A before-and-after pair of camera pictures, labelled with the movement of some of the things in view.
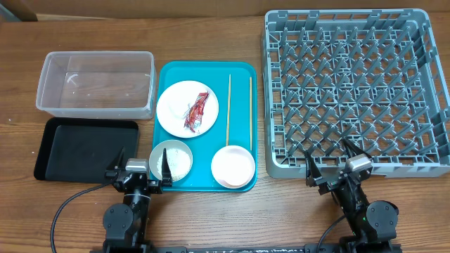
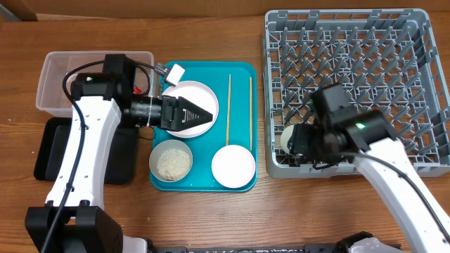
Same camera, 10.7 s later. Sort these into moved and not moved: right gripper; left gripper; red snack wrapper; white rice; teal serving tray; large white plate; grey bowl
Moved: red snack wrapper; left gripper; right gripper
Not moved: teal serving tray; large white plate; grey bowl; white rice
